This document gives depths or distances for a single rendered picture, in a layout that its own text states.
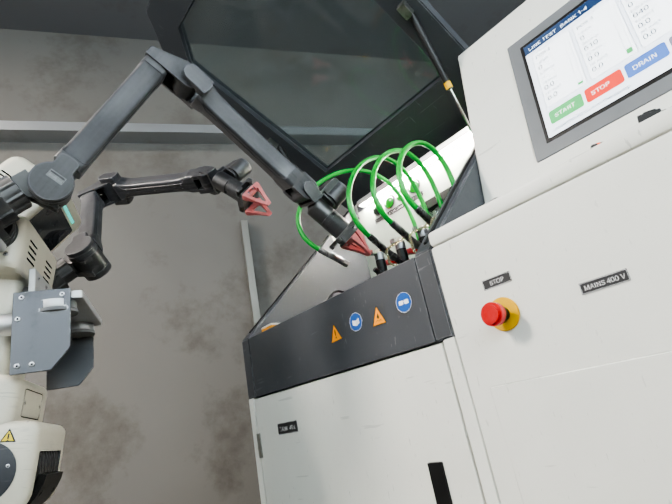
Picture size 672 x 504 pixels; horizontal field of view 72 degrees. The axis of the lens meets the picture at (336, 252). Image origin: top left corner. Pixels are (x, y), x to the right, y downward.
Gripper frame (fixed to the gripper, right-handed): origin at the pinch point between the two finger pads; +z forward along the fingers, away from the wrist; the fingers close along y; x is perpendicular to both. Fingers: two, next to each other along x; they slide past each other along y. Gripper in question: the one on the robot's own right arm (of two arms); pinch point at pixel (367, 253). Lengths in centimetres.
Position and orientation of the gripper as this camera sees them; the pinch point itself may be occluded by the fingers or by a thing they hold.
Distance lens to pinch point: 126.4
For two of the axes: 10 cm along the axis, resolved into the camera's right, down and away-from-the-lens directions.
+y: 5.2, -6.4, 5.6
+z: 7.5, 6.6, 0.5
